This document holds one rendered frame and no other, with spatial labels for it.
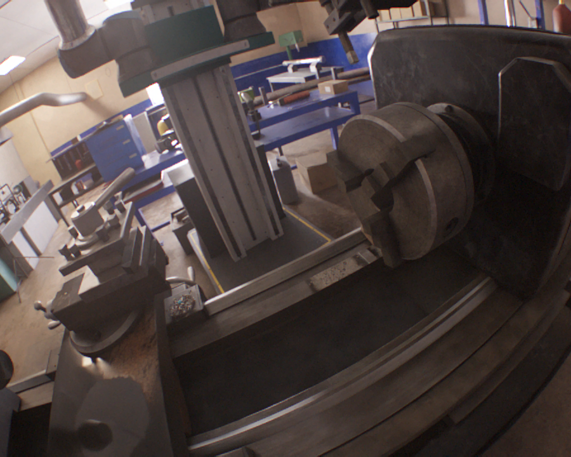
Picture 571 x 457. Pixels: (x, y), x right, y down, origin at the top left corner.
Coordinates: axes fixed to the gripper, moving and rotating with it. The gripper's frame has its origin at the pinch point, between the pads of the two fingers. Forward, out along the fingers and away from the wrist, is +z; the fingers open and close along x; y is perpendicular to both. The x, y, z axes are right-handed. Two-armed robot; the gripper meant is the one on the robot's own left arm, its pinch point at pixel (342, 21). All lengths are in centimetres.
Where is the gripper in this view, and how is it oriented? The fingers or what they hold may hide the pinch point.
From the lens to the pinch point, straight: 49.5
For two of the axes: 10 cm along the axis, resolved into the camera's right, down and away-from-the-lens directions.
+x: 8.9, -4.2, 2.0
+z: -2.8, -1.2, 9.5
